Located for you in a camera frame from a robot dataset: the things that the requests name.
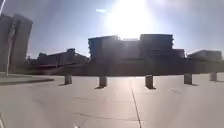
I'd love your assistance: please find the short concrete bollard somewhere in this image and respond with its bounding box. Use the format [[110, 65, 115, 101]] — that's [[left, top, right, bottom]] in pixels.
[[64, 74, 73, 85], [145, 74, 154, 89], [183, 73, 193, 85], [98, 76, 108, 89], [209, 72, 218, 82]]

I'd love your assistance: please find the large blocky building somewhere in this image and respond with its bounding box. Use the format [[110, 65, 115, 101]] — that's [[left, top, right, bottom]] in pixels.
[[88, 33, 186, 63]]

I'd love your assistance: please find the low dark building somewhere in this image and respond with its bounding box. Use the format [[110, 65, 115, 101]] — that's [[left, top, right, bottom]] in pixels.
[[28, 48, 90, 68]]

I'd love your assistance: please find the low flat building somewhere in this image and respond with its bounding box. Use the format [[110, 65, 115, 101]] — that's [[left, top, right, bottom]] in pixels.
[[187, 49, 224, 63]]

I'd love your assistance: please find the tall tower building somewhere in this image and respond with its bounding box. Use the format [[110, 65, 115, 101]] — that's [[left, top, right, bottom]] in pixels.
[[0, 13, 34, 73]]

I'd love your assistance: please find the pale pole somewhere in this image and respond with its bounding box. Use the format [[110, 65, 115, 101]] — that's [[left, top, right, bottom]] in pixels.
[[5, 26, 14, 77]]

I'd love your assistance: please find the long dark low wall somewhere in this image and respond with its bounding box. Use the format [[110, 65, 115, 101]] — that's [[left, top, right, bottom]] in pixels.
[[19, 59, 224, 77]]

